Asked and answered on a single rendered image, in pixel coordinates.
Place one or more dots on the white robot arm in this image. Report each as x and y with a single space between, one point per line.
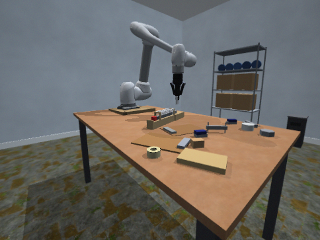
129 92

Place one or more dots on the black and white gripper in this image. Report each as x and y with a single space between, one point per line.
177 81

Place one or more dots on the beige tape roll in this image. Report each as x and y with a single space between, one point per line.
153 152

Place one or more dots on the grey cylinder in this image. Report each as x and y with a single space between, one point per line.
247 126

